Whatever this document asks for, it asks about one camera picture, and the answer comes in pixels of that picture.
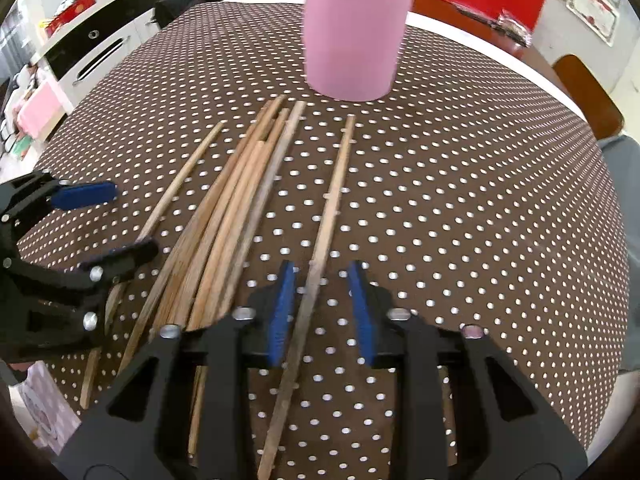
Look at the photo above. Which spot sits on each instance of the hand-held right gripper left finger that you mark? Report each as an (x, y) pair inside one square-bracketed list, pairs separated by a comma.
[(279, 310)]

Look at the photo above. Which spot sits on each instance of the pink patterned bag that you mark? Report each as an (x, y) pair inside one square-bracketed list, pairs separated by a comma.
[(42, 400)]

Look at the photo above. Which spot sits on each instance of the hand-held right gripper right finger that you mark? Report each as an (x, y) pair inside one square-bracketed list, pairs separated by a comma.
[(362, 310)]

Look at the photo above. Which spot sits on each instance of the wooden chopstick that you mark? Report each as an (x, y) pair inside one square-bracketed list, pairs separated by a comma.
[(332, 210), (185, 175)]

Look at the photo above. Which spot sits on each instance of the white and black cabinet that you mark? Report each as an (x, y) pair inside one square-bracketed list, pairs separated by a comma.
[(100, 55)]

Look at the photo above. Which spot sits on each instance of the pink cylindrical cup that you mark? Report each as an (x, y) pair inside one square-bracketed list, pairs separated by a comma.
[(350, 35)]

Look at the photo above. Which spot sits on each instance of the grey cloth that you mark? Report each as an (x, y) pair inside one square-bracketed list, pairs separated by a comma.
[(622, 185)]

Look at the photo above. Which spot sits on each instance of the framed certificate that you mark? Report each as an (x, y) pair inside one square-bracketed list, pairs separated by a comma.
[(595, 7)]

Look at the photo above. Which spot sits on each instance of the red gift box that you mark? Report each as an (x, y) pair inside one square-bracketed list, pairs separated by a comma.
[(75, 7)]

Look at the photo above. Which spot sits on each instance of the bunch of wooden chopsticks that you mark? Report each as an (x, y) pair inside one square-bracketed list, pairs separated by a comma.
[(240, 195)]

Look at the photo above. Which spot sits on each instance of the clear plastic packet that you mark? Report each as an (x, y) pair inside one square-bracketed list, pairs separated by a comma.
[(515, 27)]

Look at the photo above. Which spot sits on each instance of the brown polka-dot tablecloth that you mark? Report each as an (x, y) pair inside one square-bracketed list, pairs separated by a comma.
[(450, 210)]

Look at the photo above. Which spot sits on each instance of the brown wooden chair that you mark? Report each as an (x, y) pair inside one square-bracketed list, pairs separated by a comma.
[(590, 95)]

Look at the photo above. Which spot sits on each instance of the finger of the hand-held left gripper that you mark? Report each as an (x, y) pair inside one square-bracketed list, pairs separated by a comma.
[(120, 257), (82, 195)]

